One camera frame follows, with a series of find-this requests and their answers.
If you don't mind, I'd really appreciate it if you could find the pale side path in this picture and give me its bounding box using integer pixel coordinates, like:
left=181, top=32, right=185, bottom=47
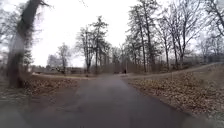
left=117, top=61, right=224, bottom=80

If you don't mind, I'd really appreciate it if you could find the row of bare trees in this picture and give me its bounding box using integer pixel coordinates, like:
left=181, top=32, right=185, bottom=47
left=73, top=0, right=224, bottom=75

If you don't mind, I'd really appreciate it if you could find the dark grey asphalt path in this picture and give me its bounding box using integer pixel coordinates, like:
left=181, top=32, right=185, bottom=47
left=0, top=73, right=214, bottom=128

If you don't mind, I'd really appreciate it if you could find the large bare tree trunk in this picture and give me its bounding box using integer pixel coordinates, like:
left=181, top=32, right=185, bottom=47
left=5, top=0, right=51, bottom=90

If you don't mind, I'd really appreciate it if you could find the leaf-covered ground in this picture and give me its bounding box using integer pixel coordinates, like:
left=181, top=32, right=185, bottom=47
left=123, top=63, right=224, bottom=121
left=0, top=73, right=88, bottom=104

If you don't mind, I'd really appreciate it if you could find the bare tree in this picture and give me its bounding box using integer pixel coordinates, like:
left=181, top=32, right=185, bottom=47
left=55, top=42, right=72, bottom=75

